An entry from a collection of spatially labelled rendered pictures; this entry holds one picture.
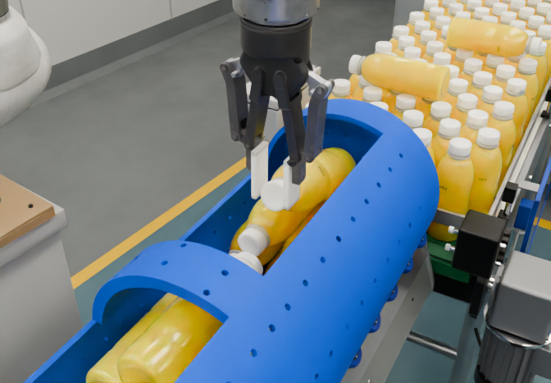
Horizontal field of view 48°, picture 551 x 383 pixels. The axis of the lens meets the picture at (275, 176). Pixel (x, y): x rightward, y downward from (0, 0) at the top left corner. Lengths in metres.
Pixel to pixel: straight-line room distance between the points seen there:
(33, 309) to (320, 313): 0.70
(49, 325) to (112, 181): 1.82
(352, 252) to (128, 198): 2.25
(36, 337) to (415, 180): 0.78
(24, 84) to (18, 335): 0.46
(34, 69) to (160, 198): 1.76
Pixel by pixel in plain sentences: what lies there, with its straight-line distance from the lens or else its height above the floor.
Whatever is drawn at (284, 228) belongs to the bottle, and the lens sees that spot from 0.87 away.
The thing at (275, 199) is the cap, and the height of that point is 1.21.
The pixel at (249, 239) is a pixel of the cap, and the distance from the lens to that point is 0.85.
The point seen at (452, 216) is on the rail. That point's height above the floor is 0.97.
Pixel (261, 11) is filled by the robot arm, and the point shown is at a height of 1.46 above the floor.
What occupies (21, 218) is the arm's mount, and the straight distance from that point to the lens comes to 1.13.
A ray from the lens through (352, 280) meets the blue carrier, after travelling 0.72.
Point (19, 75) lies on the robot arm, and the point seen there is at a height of 1.21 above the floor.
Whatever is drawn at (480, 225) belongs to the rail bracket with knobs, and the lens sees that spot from 1.12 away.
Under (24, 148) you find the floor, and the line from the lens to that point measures 3.47.
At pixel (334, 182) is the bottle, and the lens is 0.84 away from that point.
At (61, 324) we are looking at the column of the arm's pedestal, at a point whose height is 0.74.
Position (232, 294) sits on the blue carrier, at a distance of 0.62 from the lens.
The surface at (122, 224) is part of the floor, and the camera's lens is 2.77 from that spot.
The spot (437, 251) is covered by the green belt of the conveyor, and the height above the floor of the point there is 0.89.
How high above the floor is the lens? 1.66
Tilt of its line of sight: 34 degrees down
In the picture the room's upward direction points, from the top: straight up
